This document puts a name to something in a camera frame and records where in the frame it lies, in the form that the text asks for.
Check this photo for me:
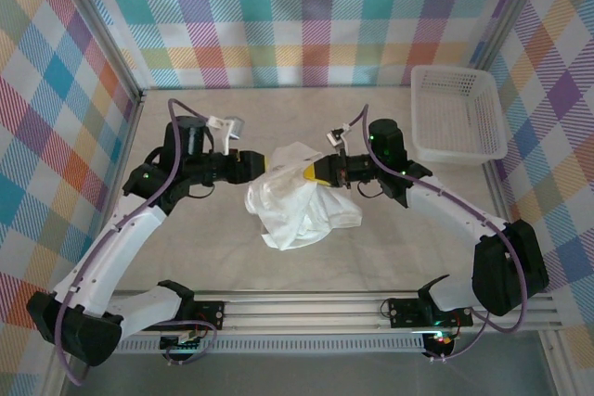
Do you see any white t-shirt with black print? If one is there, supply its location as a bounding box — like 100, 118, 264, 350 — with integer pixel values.
244, 139, 363, 252

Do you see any white plastic mesh basket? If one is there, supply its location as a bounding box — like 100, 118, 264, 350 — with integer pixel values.
410, 65, 510, 165

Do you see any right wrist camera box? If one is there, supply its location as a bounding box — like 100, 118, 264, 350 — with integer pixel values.
326, 124, 352, 151

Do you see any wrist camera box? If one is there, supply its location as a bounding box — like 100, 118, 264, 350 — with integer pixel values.
206, 115, 246, 156
326, 124, 352, 151

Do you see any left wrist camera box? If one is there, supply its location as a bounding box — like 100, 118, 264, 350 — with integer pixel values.
206, 115, 246, 156

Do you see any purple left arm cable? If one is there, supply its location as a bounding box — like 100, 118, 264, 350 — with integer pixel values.
54, 97, 219, 387

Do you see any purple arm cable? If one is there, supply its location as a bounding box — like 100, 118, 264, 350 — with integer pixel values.
54, 97, 219, 387
347, 106, 530, 364

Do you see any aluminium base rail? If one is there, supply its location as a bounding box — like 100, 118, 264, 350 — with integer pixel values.
115, 291, 565, 335

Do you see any grey slotted cable duct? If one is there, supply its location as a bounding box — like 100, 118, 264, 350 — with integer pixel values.
110, 338, 426, 354

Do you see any aluminium frame post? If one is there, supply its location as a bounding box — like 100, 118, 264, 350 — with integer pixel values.
45, 0, 148, 100
467, 0, 556, 73

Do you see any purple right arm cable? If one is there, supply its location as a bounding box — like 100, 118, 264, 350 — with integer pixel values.
347, 106, 530, 364

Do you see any aluminium frame leg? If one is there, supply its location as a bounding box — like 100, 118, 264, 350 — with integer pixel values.
539, 330, 571, 396
42, 361, 76, 396

